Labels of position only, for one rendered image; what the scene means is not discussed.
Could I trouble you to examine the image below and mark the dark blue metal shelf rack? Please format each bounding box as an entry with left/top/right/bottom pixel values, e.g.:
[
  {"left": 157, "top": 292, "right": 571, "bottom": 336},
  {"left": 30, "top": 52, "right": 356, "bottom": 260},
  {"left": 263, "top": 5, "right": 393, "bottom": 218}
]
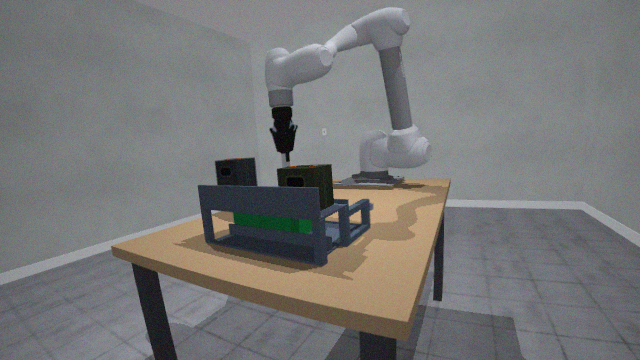
[{"left": 198, "top": 185, "right": 374, "bottom": 266}]

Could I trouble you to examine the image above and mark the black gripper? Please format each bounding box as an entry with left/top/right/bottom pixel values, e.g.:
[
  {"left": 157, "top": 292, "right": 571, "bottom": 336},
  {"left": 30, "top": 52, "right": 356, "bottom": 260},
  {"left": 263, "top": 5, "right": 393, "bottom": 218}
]
[{"left": 270, "top": 107, "right": 298, "bottom": 168}]

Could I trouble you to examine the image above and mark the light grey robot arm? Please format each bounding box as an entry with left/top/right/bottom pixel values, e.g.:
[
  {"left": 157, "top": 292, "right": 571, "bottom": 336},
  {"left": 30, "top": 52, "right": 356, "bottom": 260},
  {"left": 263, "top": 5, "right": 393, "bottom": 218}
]
[{"left": 265, "top": 7, "right": 432, "bottom": 183}]

